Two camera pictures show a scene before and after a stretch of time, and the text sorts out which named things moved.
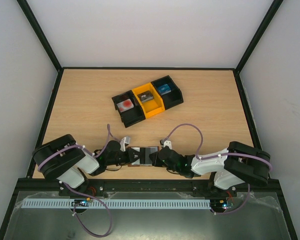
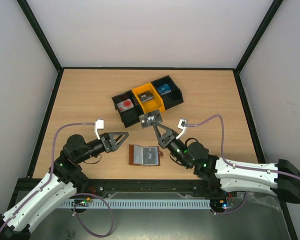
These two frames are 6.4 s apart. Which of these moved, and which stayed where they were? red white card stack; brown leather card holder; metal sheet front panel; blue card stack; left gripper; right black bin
Moved: left gripper
Stayed: blue card stack; right black bin; red white card stack; brown leather card holder; metal sheet front panel
